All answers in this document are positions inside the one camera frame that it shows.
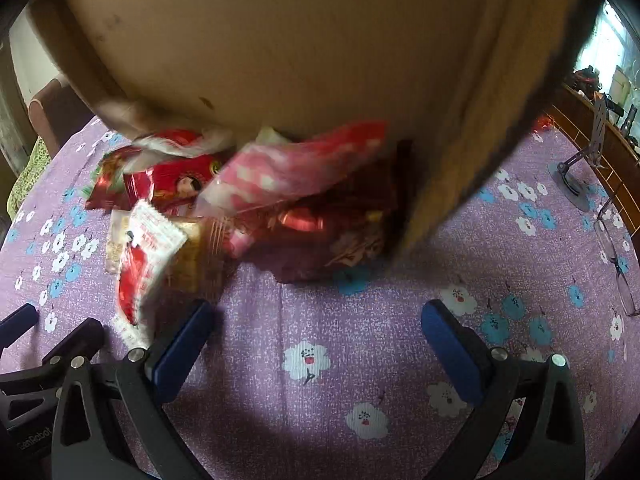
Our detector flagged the white red snack packet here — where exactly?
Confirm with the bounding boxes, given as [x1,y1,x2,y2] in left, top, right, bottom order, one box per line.
[112,199,190,351]

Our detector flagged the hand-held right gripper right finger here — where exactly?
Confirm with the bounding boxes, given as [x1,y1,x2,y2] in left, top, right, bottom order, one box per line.
[421,299,588,480]

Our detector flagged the red green snack packet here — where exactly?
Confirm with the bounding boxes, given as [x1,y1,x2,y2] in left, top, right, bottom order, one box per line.
[85,147,131,211]

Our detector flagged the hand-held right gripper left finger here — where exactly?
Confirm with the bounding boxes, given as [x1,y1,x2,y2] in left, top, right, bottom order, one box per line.
[50,299,218,480]

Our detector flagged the pink white checked packet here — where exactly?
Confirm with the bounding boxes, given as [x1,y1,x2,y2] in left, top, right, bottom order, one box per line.
[195,120,391,218]

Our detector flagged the brown armchair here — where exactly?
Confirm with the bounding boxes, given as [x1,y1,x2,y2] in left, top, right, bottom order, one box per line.
[27,72,96,161]

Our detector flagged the pink snack packet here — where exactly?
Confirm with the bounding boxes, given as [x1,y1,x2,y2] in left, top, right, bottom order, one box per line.
[207,217,261,261]

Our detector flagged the dark red foil packet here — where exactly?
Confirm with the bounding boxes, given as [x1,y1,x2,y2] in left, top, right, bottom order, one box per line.
[272,207,331,236]
[320,210,396,273]
[531,114,555,142]

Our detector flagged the eyeglasses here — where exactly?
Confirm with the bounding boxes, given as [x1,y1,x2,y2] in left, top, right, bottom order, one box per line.
[595,204,640,317]

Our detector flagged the green patterned cushion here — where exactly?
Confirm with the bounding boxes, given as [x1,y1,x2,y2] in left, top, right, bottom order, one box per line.
[7,137,53,221]

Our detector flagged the purple floral tablecloth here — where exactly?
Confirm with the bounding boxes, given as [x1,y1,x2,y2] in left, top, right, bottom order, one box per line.
[0,115,640,480]

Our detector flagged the wall mirror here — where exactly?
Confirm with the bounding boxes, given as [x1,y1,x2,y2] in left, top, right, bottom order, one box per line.
[575,0,640,146]

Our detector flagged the metal phone stand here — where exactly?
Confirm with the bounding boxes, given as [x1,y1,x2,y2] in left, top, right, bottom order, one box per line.
[548,95,613,211]

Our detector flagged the cardboard box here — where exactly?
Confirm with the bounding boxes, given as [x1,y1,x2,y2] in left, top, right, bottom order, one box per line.
[31,0,608,263]

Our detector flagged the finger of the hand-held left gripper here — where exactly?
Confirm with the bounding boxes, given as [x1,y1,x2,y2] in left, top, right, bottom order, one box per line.
[0,317,105,387]
[0,303,39,351]

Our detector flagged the golden cake packet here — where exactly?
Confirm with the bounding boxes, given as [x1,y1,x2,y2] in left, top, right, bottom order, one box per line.
[160,215,226,306]

